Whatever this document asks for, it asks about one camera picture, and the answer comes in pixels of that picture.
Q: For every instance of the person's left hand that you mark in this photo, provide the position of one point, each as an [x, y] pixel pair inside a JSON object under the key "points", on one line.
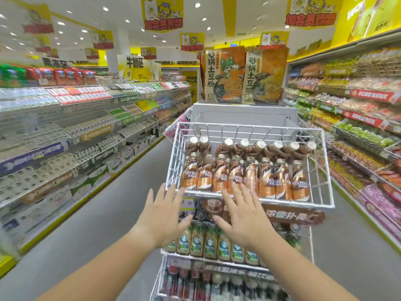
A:
{"points": [[158, 221]]}

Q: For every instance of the person's right hand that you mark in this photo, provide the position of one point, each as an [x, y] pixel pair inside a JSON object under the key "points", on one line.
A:
{"points": [[249, 221]]}

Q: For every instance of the person's left middle finger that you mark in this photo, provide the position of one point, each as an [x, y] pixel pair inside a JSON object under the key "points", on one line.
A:
{"points": [[171, 197]]}

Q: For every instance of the person's left thumb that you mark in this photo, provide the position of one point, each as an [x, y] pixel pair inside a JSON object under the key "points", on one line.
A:
{"points": [[184, 223]]}

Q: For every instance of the person's right middle finger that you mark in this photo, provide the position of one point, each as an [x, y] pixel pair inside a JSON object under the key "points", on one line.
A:
{"points": [[238, 194]]}

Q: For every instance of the person's left little finger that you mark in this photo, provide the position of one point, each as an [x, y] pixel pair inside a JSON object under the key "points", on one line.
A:
{"points": [[149, 200]]}

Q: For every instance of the person's right thumb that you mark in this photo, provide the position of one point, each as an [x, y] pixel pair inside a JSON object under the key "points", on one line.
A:
{"points": [[221, 224]]}

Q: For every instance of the person's right little finger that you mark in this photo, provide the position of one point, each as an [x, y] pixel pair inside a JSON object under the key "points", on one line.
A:
{"points": [[258, 203]]}

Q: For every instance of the person's right forearm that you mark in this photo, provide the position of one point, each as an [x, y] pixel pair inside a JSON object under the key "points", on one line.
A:
{"points": [[297, 269]]}

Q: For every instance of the person's left forearm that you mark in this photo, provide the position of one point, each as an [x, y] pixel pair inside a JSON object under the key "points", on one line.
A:
{"points": [[103, 269]]}

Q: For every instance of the group of brown coffee bottles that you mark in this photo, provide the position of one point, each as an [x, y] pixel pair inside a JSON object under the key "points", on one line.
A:
{"points": [[269, 181]]}

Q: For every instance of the row of green label bottles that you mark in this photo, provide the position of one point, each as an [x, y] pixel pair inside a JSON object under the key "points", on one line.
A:
{"points": [[208, 244]]}

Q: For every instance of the brown shelf sign strip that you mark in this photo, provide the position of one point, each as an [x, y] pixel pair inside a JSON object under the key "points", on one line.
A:
{"points": [[294, 214]]}

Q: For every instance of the row of dark drink bottles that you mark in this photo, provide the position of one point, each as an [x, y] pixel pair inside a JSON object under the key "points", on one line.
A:
{"points": [[200, 283]]}

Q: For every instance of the long store shelf with milk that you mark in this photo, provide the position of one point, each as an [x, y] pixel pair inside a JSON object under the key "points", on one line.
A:
{"points": [[62, 147]]}

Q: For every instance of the rows of white milk cartons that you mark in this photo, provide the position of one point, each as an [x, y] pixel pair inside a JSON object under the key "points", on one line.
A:
{"points": [[47, 153]]}

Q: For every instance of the orange noodle packet with cat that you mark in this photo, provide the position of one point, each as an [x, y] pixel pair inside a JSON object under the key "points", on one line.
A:
{"points": [[224, 75]]}

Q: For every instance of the pile of pink packets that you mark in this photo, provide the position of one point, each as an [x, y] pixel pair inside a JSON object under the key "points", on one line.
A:
{"points": [[382, 206]]}

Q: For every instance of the pile of light green packets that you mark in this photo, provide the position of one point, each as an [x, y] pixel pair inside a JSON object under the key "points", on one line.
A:
{"points": [[366, 133]]}

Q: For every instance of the long store shelf with snacks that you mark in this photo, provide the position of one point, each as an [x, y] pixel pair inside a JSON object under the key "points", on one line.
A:
{"points": [[360, 122]]}

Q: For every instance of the white sign with black characters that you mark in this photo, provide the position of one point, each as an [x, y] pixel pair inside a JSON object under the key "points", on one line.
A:
{"points": [[134, 67]]}

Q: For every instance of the yellow hanging banner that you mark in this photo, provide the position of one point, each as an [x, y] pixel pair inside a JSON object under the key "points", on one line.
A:
{"points": [[38, 20], [102, 40], [92, 53], [162, 12], [311, 10], [148, 53], [192, 42], [274, 40]]}

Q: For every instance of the white pillar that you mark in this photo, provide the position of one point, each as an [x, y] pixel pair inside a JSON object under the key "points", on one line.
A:
{"points": [[119, 50]]}

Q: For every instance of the row of red packets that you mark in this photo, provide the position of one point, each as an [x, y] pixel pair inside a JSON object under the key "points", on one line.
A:
{"points": [[59, 75]]}

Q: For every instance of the row of green packets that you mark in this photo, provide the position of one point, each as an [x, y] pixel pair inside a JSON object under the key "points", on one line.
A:
{"points": [[11, 75]]}

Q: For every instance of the yellow wall poster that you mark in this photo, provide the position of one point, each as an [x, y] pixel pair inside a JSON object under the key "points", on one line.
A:
{"points": [[369, 15]]}

